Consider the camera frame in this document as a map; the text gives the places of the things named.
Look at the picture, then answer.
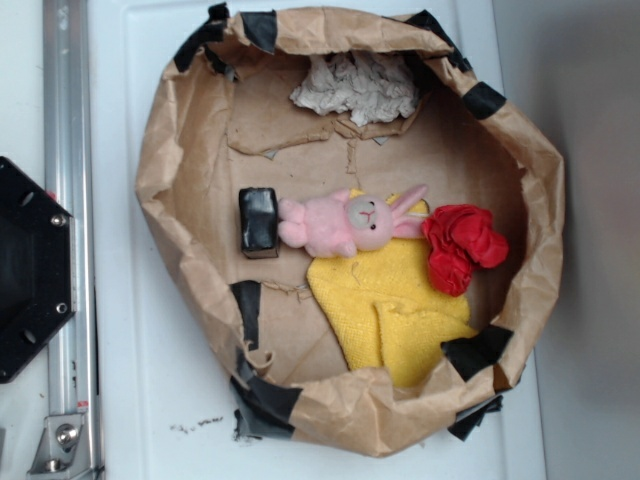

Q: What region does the black box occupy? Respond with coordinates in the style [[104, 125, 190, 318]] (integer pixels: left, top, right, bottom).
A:
[[239, 187, 279, 259]]

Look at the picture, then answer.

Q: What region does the red crumpled paper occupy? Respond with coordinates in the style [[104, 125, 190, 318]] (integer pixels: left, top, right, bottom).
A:
[[421, 204, 509, 297]]

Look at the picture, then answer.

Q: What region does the brown paper bag bin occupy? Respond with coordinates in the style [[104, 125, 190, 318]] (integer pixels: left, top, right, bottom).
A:
[[136, 4, 564, 457]]

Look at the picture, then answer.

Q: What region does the metal corner bracket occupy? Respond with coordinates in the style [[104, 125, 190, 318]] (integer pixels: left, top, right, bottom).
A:
[[26, 413, 91, 479]]

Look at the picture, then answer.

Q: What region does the aluminium rail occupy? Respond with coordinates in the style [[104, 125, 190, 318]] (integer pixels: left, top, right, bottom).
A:
[[43, 1, 104, 479]]

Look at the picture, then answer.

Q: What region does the yellow cloth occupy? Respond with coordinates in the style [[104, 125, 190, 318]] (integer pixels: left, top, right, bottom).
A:
[[305, 187, 480, 389]]

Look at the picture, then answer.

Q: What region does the white crumpled paper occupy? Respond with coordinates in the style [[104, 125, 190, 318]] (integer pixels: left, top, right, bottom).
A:
[[290, 51, 419, 127]]

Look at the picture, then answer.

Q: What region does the pink plush bunny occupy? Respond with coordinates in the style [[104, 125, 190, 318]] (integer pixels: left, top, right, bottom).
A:
[[278, 184, 427, 258]]

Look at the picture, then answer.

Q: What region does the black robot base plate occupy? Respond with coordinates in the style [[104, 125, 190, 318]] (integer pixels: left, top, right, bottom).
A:
[[1, 157, 75, 384]]

